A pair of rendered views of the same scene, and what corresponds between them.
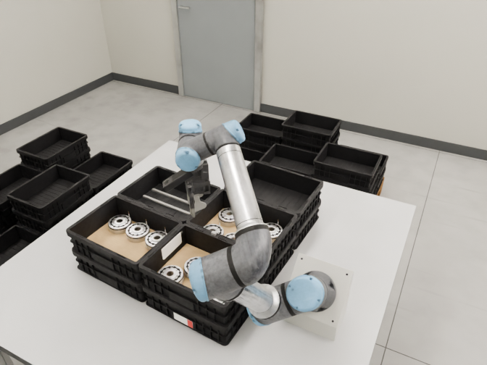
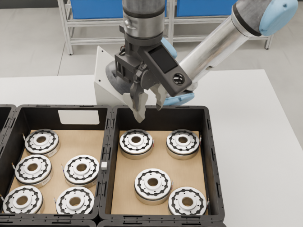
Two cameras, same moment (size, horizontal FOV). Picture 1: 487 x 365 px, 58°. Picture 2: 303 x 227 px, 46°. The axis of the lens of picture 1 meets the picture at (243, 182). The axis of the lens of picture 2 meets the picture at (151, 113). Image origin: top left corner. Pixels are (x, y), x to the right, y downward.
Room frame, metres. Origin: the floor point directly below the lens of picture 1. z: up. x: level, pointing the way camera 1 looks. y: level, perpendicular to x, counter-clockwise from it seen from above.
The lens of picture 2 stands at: (1.55, 0.69, 1.68)
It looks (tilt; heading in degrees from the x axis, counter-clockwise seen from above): 44 degrees down; 240
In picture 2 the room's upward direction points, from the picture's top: straight up
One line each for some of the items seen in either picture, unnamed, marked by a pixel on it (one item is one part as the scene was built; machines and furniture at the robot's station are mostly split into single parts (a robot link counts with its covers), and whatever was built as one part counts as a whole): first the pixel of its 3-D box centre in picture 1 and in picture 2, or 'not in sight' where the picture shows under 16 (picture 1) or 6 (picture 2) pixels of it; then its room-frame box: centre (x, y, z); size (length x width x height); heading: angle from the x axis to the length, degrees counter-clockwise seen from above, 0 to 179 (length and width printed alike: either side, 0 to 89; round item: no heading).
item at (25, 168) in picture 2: not in sight; (32, 167); (1.53, -0.03, 0.86); 0.05 x 0.05 x 0.01
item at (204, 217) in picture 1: (242, 229); (56, 167); (1.47, 0.00, 0.87); 0.40 x 0.30 x 0.11; 59
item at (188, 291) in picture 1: (202, 263); (161, 156); (1.22, 0.16, 0.92); 0.40 x 0.30 x 0.02; 59
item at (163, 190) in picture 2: (196, 266); (153, 183); (1.26, 0.19, 0.86); 0.10 x 0.10 x 0.01
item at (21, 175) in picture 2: not in sight; (33, 168); (1.53, -0.03, 0.86); 0.10 x 0.10 x 0.01
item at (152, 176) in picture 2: not in sight; (153, 182); (1.26, 0.19, 0.86); 0.05 x 0.05 x 0.01
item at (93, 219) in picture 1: (127, 237); not in sight; (1.42, 0.50, 0.87); 0.40 x 0.30 x 0.11; 59
